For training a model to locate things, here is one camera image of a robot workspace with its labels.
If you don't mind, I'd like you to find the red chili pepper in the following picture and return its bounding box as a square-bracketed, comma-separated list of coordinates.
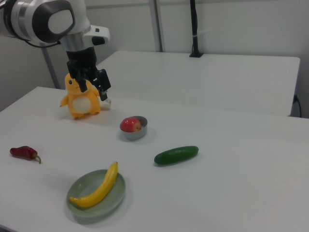
[9, 145, 42, 164]

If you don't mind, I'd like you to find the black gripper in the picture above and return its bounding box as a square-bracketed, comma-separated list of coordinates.
[65, 47, 112, 102]

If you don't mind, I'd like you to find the black wall cable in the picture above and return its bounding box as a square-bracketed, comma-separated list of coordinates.
[293, 94, 303, 118]

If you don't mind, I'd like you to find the green plate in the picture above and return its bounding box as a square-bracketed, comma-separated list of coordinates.
[66, 169, 126, 218]

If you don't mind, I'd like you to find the orange plush toy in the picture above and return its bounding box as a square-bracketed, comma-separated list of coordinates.
[59, 73, 101, 120]

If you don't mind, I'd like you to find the yellow banana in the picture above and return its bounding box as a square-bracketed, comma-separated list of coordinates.
[69, 161, 119, 208]

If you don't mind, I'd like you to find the small metal bowl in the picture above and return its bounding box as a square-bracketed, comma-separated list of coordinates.
[119, 116, 148, 141]

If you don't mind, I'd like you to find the red apple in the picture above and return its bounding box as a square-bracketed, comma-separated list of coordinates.
[121, 116, 142, 133]

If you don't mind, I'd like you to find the black pole stand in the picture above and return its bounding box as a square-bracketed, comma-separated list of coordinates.
[189, 0, 204, 58]

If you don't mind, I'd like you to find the green cucumber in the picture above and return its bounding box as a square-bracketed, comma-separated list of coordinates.
[154, 145, 200, 166]

